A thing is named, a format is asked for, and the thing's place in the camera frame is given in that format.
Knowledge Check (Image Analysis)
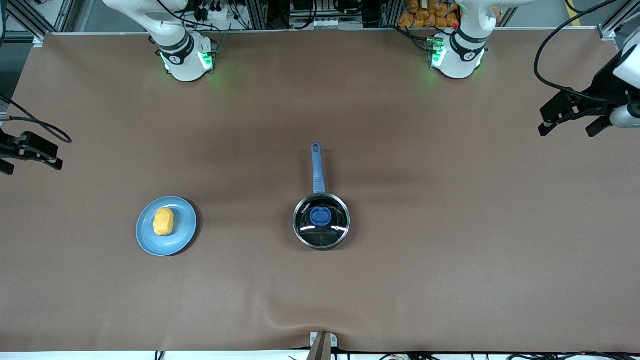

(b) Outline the black pot with blue handle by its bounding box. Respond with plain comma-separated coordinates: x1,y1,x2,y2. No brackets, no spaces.
292,142,351,251

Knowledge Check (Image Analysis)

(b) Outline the light blue plate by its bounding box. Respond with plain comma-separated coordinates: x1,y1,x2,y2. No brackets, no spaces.
135,196,199,257

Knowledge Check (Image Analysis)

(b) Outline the glass lid with blue knob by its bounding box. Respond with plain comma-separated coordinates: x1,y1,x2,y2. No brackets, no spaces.
293,193,351,250

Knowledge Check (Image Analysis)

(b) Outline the aluminium frame profile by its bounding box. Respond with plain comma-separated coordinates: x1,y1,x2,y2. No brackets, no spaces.
597,0,640,42
0,0,77,47

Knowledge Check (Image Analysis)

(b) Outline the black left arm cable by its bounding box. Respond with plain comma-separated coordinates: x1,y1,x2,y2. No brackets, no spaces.
533,0,640,104

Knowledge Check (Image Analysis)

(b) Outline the brown table mat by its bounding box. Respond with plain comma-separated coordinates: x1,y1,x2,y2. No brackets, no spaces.
0,27,640,354

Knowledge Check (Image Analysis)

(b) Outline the white power strip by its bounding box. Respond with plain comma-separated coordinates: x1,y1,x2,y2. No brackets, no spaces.
181,0,251,32

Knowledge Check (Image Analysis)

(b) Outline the metal mount bracket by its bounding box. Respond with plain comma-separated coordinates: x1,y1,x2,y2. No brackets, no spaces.
309,331,339,360

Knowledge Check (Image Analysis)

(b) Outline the orange snack pile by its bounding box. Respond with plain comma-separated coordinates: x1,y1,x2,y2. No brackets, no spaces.
397,0,461,30

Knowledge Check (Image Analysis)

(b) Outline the yellow potato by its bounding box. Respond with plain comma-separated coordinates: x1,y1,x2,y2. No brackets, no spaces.
153,207,175,237

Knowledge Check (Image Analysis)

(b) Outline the white terminal strip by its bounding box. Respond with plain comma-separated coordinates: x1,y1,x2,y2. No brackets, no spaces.
290,17,364,30

